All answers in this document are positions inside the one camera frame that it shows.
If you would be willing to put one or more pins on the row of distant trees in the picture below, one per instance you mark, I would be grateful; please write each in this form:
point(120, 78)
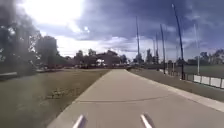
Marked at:
point(96, 59)

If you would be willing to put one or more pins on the tall pole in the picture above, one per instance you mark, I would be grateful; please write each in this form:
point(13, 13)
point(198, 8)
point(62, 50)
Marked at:
point(180, 43)
point(137, 41)
point(163, 50)
point(197, 50)

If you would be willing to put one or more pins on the pale concrete path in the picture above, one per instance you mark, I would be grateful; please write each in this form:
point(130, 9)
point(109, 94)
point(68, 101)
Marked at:
point(126, 100)

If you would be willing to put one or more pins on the grass strip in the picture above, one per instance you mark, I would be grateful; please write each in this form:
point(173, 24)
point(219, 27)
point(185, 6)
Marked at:
point(173, 81)

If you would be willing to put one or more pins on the robot's own part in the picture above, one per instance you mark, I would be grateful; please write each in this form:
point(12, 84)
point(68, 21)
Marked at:
point(146, 121)
point(78, 121)

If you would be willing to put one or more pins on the grass verge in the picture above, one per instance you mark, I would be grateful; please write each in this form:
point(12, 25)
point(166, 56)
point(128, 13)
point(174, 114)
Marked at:
point(40, 96)

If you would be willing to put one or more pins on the group of dark trees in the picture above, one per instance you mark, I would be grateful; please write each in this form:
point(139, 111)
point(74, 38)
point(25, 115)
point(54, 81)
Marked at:
point(23, 46)

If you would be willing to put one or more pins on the green sports field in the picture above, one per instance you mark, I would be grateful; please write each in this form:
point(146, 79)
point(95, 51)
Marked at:
point(210, 70)

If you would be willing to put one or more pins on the fence with white panels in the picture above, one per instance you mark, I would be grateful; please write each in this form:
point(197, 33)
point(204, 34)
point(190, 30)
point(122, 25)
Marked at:
point(210, 81)

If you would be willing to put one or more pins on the pale rail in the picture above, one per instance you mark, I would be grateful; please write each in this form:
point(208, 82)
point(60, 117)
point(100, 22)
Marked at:
point(8, 74)

